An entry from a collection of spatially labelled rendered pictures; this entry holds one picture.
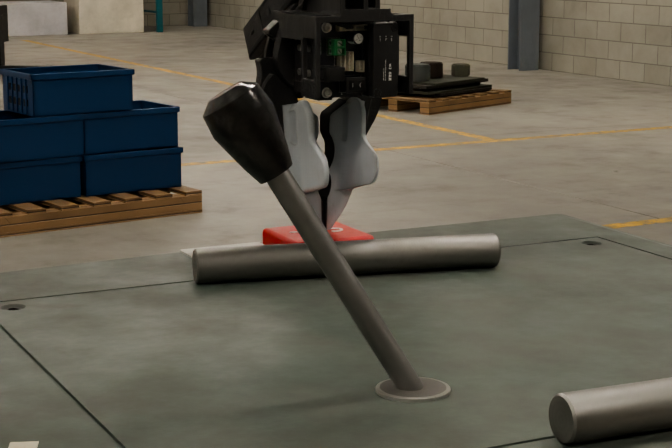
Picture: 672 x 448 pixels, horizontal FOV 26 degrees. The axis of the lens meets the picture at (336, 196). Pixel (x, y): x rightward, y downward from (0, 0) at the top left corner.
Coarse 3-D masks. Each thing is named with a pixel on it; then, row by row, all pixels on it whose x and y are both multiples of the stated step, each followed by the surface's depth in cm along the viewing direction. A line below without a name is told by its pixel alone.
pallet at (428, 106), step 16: (416, 64) 1269; (432, 64) 1291; (464, 64) 1310; (416, 80) 1264; (432, 80) 1277; (448, 80) 1277; (464, 80) 1282; (480, 80) 1308; (400, 96) 1276; (416, 96) 1265; (432, 96) 1253; (448, 96) 1265; (464, 96) 1275; (480, 96) 1286; (496, 96) 1303; (432, 112) 1237
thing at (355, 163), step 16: (336, 112) 100; (352, 112) 99; (320, 128) 101; (336, 128) 100; (352, 128) 99; (336, 144) 100; (352, 144) 99; (368, 144) 98; (336, 160) 100; (352, 160) 99; (368, 160) 98; (336, 176) 100; (352, 176) 99; (368, 176) 98; (320, 192) 101; (336, 192) 101; (336, 208) 101
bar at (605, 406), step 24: (624, 384) 63; (648, 384) 63; (552, 408) 63; (576, 408) 61; (600, 408) 62; (624, 408) 62; (648, 408) 63; (576, 432) 61; (600, 432) 62; (624, 432) 63
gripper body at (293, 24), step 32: (320, 0) 95; (352, 0) 94; (288, 32) 95; (320, 32) 93; (352, 32) 94; (384, 32) 94; (288, 64) 97; (320, 64) 94; (352, 64) 94; (384, 64) 94; (320, 96) 94; (352, 96) 95; (384, 96) 94
